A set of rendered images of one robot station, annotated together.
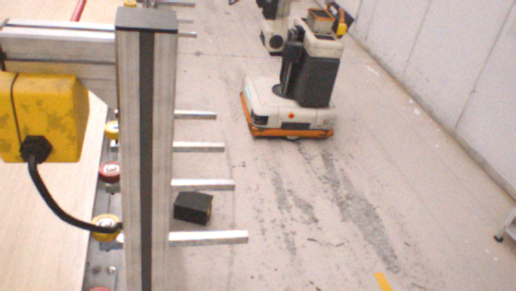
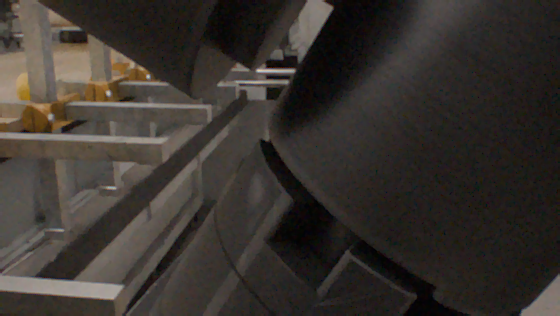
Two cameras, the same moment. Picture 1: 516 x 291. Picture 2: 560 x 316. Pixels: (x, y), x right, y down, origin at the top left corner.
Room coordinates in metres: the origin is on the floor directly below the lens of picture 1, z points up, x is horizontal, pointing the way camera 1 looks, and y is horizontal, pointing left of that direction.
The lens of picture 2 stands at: (2.68, 0.22, 1.17)
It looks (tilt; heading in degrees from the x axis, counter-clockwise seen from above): 17 degrees down; 25
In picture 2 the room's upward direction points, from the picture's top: straight up
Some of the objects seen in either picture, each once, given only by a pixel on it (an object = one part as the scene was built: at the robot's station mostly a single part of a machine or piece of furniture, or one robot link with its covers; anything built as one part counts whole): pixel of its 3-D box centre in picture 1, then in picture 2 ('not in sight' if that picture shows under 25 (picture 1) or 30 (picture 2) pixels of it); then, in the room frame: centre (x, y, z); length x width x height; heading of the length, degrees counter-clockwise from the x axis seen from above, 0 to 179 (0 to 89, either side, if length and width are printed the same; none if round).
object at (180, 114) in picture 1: (167, 114); not in sight; (1.60, 0.40, 0.81); 0.43 x 0.03 x 0.04; 107
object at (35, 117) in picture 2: not in sight; (52, 112); (3.47, 1.06, 0.95); 0.14 x 0.06 x 0.05; 17
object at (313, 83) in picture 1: (308, 56); not in sight; (3.15, -0.28, 0.59); 0.55 x 0.34 x 0.83; 16
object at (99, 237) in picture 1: (106, 237); not in sight; (0.82, 0.37, 0.85); 0.08 x 0.08 x 0.11
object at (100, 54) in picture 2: not in sight; (105, 119); (3.69, 1.13, 0.88); 0.04 x 0.04 x 0.48; 17
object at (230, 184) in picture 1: (172, 186); not in sight; (1.12, 0.26, 0.83); 0.43 x 0.03 x 0.04; 107
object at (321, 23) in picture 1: (319, 20); not in sight; (3.16, -0.30, 0.87); 0.23 x 0.15 x 0.11; 16
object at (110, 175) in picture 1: (111, 180); not in sight; (1.06, 0.44, 0.85); 0.08 x 0.08 x 0.11
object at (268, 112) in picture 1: (286, 104); not in sight; (3.13, -0.19, 0.16); 0.67 x 0.64 x 0.25; 106
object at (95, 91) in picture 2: not in sight; (107, 89); (3.71, 1.14, 0.95); 0.14 x 0.06 x 0.05; 17
